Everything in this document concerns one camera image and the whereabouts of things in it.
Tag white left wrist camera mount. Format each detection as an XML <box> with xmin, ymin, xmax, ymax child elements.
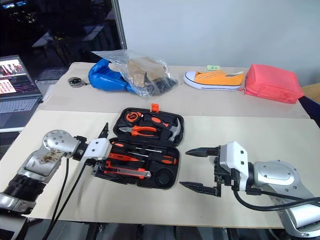
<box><xmin>79</xmin><ymin>137</ymin><xmax>113</xmax><ymax>166</ymax></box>

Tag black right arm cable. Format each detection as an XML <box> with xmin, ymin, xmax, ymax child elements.
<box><xmin>231</xmin><ymin>184</ymin><xmax>320</xmax><ymax>213</ymax></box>

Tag black tool case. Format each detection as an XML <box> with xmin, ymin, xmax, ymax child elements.
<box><xmin>108</xmin><ymin>103</ymin><xmax>185</xmax><ymax>190</ymax></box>

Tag orange black utility knife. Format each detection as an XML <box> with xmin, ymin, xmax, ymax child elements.
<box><xmin>104</xmin><ymin>160</ymin><xmax>153</xmax><ymax>180</ymax></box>

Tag orange handled pliers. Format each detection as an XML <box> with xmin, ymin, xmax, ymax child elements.
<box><xmin>118</xmin><ymin>125</ymin><xmax>159</xmax><ymax>138</ymax></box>

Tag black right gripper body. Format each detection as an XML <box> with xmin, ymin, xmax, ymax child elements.
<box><xmin>213</xmin><ymin>156</ymin><xmax>238</xmax><ymax>189</ymax></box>

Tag pink fabric bag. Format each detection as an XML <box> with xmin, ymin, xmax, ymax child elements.
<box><xmin>243</xmin><ymin>63</ymin><xmax>306</xmax><ymax>105</ymax></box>

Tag brown cardboard piece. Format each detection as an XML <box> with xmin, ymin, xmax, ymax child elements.
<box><xmin>127</xmin><ymin>57</ymin><xmax>168</xmax><ymax>87</ymax></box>

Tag long black orange screwdriver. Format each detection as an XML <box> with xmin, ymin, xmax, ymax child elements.
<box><xmin>124</xmin><ymin>152</ymin><xmax>179</xmax><ymax>167</ymax></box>

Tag black table frame leg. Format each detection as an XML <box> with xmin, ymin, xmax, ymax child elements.
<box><xmin>225</xmin><ymin>225</ymin><xmax>241</xmax><ymax>240</ymax></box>
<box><xmin>87</xmin><ymin>221</ymin><xmax>106</xmax><ymax>240</ymax></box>

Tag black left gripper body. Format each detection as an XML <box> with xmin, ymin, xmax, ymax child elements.
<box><xmin>85</xmin><ymin>159</ymin><xmax>111</xmax><ymax>179</ymax></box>

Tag silver window frame post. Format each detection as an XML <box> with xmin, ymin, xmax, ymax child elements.
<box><xmin>111</xmin><ymin>0</ymin><xmax>127</xmax><ymax>51</ymax></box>

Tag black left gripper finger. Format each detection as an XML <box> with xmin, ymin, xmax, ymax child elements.
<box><xmin>97</xmin><ymin>122</ymin><xmax>110</xmax><ymax>140</ymax></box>

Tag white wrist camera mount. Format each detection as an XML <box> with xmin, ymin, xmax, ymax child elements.
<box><xmin>218</xmin><ymin>140</ymin><xmax>255</xmax><ymax>192</ymax></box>
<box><xmin>79</xmin><ymin>137</ymin><xmax>113</xmax><ymax>166</ymax></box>

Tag orange canvas sneaker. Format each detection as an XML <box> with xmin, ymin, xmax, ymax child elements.
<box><xmin>183</xmin><ymin>70</ymin><xmax>246</xmax><ymax>92</ymax></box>

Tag clear plastic bag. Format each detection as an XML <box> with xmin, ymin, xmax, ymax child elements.
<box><xmin>90</xmin><ymin>49</ymin><xmax>179</xmax><ymax>99</ymax></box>

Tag orange black tape measure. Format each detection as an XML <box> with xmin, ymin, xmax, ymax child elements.
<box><xmin>124</xmin><ymin>111</ymin><xmax>142</xmax><ymax>123</ymax></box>

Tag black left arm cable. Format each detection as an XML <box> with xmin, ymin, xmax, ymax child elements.
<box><xmin>42</xmin><ymin>156</ymin><xmax>88</xmax><ymax>240</ymax></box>

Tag hammer with black orange handle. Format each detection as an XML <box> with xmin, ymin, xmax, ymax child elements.
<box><xmin>142</xmin><ymin>113</ymin><xmax>183</xmax><ymax>143</ymax></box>

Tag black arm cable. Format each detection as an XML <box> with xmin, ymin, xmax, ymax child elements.
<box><xmin>231</xmin><ymin>184</ymin><xmax>320</xmax><ymax>213</ymax></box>
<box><xmin>42</xmin><ymin>156</ymin><xmax>88</xmax><ymax>240</ymax></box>

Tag short black orange screwdriver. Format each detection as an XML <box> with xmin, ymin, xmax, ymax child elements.
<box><xmin>111</xmin><ymin>140</ymin><xmax>162</xmax><ymax>154</ymax></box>

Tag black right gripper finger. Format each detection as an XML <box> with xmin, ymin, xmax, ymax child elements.
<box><xmin>185</xmin><ymin>146</ymin><xmax>221</xmax><ymax>159</ymax></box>
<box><xmin>179</xmin><ymin>181</ymin><xmax>223</xmax><ymax>199</ymax></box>

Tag open grey laptop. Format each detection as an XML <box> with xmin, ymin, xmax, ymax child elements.
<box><xmin>0</xmin><ymin>54</ymin><xmax>44</xmax><ymax>129</ymax></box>

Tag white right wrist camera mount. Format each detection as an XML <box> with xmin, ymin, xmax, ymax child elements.
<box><xmin>218</xmin><ymin>140</ymin><xmax>255</xmax><ymax>192</ymax></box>

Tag brown cardboard box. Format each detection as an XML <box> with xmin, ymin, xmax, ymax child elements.
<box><xmin>300</xmin><ymin>83</ymin><xmax>320</xmax><ymax>103</ymax></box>

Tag blue plastic bag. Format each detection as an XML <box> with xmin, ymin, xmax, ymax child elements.
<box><xmin>87</xmin><ymin>58</ymin><xmax>137</xmax><ymax>95</ymax></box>

